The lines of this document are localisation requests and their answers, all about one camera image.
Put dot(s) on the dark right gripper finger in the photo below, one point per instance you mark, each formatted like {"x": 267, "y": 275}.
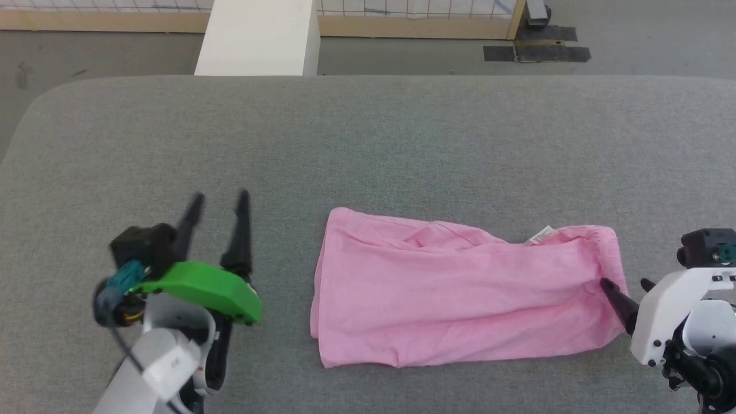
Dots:
{"x": 624, "y": 307}
{"x": 647, "y": 284}

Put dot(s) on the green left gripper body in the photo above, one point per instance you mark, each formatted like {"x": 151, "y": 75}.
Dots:
{"x": 213, "y": 284}

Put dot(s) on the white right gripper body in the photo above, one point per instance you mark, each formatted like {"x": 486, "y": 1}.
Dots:
{"x": 661, "y": 310}

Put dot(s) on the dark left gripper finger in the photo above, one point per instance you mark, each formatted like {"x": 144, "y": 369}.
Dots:
{"x": 240, "y": 247}
{"x": 190, "y": 230}

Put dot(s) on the pink garment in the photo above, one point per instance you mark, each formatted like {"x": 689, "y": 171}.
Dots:
{"x": 460, "y": 299}

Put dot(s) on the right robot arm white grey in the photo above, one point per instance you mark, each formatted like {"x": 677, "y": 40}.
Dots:
{"x": 713, "y": 322}

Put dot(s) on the short black floor tape patch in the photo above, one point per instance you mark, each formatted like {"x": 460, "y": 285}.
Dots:
{"x": 546, "y": 33}

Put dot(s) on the long black floor tape strip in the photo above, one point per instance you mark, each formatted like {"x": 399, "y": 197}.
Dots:
{"x": 500, "y": 53}

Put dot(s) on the grey metal screen foot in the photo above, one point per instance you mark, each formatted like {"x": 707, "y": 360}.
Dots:
{"x": 537, "y": 11}

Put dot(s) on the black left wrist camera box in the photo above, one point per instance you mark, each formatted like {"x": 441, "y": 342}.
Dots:
{"x": 144, "y": 244}

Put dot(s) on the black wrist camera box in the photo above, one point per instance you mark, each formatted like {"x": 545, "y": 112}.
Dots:
{"x": 144, "y": 244}
{"x": 701, "y": 247}

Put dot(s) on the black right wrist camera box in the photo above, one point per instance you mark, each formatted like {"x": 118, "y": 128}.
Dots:
{"x": 701, "y": 247}

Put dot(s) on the white box pedestal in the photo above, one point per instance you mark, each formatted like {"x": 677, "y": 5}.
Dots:
{"x": 259, "y": 40}

